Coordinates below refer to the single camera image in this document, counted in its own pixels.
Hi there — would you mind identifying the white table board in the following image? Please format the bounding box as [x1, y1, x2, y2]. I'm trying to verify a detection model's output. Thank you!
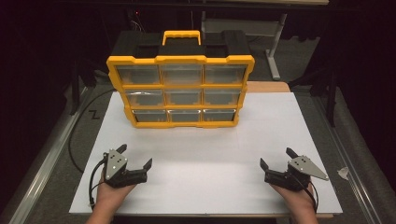
[68, 91, 344, 217]

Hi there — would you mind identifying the black floor cable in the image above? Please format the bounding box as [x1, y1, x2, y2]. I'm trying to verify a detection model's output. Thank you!
[67, 88, 117, 175]

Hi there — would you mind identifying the person's right hand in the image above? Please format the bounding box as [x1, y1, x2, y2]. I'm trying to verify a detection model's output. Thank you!
[268, 182, 318, 217]

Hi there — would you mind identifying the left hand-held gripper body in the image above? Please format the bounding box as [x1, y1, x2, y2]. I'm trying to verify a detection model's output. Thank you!
[104, 148, 149, 189]

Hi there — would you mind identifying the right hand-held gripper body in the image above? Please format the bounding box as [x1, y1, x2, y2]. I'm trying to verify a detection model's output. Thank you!
[263, 155, 330, 192]

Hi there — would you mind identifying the yellow black drawer organizer cabinet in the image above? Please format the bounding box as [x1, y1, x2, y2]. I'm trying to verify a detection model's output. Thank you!
[106, 29, 256, 130]

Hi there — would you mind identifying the white paper scrap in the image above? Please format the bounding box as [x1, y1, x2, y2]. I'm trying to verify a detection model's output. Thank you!
[337, 166, 351, 181]

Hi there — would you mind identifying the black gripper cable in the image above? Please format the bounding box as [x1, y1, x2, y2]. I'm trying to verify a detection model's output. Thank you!
[297, 175, 319, 215]
[88, 157, 109, 210]

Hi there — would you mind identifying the grey metal stand frame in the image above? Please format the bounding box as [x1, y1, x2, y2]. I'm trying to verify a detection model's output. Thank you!
[200, 11, 288, 81]

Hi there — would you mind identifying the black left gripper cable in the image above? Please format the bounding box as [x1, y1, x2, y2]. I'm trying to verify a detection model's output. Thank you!
[88, 157, 109, 210]

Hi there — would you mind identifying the aluminium rail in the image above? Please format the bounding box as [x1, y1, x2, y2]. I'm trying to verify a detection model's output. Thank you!
[310, 95, 396, 224]
[0, 86, 92, 224]

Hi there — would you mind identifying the black stand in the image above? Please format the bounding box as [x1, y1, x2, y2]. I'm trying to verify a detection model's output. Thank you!
[288, 66, 340, 128]
[68, 57, 98, 117]

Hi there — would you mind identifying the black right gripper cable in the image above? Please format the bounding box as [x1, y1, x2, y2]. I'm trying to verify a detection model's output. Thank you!
[297, 175, 319, 215]

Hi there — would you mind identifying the person's left hand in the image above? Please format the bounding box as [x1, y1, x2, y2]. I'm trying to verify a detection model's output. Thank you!
[95, 172, 138, 213]

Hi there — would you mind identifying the set of clear plastic drawers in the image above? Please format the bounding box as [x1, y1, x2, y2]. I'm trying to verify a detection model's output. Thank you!
[115, 63, 248, 123]

